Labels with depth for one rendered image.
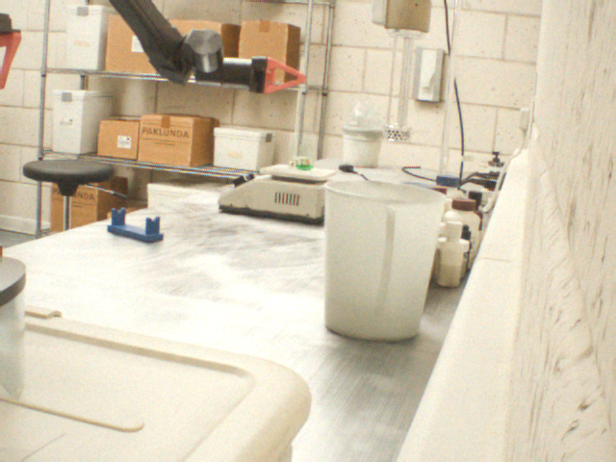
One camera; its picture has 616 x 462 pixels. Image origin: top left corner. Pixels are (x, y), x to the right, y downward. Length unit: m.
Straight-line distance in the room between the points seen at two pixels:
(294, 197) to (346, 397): 0.80
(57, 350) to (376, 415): 0.36
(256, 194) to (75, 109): 2.63
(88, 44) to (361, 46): 1.39
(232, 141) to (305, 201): 2.33
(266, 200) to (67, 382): 1.16
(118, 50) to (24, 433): 3.68
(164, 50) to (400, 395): 0.92
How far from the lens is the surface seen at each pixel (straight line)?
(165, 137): 3.75
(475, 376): 0.43
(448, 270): 1.04
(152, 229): 1.18
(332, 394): 0.66
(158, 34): 1.42
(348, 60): 3.87
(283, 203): 1.42
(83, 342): 0.33
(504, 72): 3.76
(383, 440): 0.58
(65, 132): 4.03
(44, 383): 0.29
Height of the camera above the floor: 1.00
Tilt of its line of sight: 11 degrees down
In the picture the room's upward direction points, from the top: 5 degrees clockwise
